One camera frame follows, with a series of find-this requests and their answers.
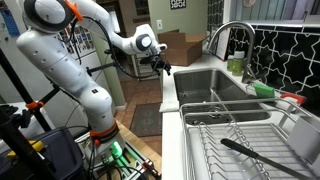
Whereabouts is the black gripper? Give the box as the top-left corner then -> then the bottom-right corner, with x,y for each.
139,53 -> 173,77

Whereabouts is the green sponge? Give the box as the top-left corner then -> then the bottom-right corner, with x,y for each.
253,82 -> 276,99

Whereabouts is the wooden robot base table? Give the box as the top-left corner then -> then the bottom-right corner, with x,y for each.
74,119 -> 163,180

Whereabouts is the brown cardboard box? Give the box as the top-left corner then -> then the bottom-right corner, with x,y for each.
157,29 -> 206,67

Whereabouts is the stainless steel sink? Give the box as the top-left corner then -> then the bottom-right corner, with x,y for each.
173,68 -> 272,126

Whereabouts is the dark patterned floor rug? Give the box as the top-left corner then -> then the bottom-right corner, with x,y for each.
129,102 -> 164,138

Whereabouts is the white paper sign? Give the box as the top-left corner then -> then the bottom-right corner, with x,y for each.
215,28 -> 232,62

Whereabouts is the short green soap bottle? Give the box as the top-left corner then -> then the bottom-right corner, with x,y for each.
226,54 -> 235,72

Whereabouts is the black white patterned picture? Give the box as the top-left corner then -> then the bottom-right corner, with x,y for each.
169,0 -> 187,10

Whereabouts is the steel kitchen faucet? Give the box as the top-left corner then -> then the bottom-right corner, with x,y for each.
207,20 -> 258,85

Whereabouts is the photo sheet on fridge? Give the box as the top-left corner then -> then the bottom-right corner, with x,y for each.
56,24 -> 96,60

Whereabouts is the green printed part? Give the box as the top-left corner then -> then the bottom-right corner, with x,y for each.
109,141 -> 126,160

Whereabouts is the kitchen window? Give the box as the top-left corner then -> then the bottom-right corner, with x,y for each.
229,0 -> 320,25

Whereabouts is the dark blue storage bin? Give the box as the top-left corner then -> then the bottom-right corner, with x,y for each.
0,126 -> 84,180

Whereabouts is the black stand with orange clamp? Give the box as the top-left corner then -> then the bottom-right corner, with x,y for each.
0,48 -> 117,133

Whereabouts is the yellow tool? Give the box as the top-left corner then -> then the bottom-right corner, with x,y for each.
6,139 -> 46,158

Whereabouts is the white utensil holder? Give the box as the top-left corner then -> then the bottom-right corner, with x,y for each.
287,114 -> 320,165

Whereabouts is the white refrigerator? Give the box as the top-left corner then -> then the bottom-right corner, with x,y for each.
0,0 -> 118,141

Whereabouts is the blue paper note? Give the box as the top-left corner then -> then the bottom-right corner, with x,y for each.
0,8 -> 21,37

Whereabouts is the thick black tripod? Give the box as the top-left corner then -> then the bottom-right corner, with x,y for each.
0,104 -> 58,180

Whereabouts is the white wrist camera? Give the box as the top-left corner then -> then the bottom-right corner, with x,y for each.
155,43 -> 168,53

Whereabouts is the red-handled clamp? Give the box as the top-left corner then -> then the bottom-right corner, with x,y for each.
141,159 -> 162,178

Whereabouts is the metal wire dish rack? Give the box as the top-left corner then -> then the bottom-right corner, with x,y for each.
179,97 -> 320,180

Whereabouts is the red curved handle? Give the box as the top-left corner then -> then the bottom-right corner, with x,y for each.
279,92 -> 306,106

